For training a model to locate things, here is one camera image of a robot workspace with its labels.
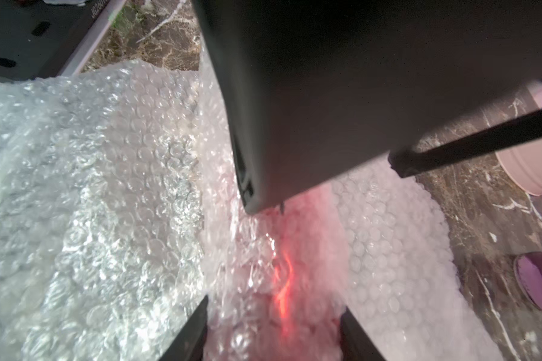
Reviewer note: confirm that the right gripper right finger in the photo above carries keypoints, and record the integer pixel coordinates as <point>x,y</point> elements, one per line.
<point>354,341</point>

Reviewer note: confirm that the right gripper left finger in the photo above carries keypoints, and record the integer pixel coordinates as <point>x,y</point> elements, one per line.
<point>189,344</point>

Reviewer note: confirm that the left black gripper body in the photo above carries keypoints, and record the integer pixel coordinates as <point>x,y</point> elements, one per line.
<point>313,89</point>

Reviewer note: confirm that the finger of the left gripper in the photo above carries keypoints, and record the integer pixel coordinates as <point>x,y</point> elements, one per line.
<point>407,163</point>

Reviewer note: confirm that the red bottle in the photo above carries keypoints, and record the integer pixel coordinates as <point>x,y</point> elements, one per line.
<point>277,292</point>

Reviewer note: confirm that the bubble wrap sheet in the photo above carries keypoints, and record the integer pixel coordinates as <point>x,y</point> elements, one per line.
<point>109,183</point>

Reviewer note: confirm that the pink pencil cup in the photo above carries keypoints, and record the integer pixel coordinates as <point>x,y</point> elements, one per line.
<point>523,163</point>

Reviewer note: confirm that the purple bottle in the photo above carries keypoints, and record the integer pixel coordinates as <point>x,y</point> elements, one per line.
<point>528,272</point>

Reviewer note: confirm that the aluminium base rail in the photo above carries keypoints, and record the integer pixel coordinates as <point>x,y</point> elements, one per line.
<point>45,39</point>

